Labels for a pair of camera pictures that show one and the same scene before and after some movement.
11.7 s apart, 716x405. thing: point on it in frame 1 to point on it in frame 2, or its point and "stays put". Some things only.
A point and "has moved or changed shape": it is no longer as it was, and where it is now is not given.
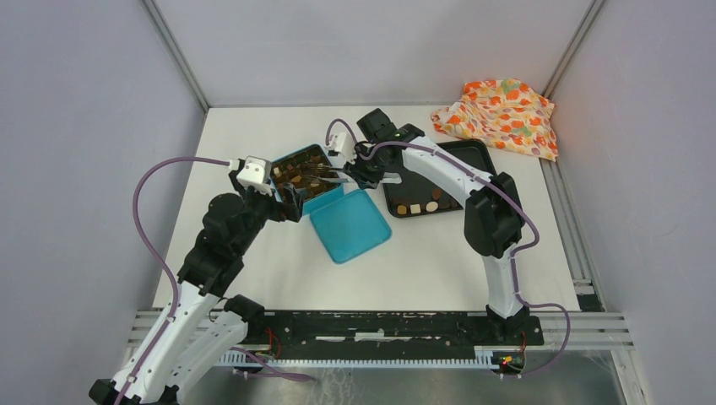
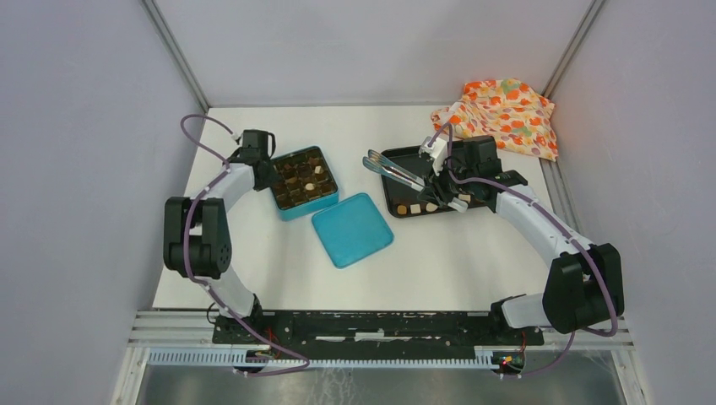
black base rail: (388, 334) stays put
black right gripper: (363, 179) to (436, 192)
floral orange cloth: (506, 113) stays put
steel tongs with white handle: (390, 177) has moved or changed shape
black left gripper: (290, 209) to (272, 178)
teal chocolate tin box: (310, 170) stays put
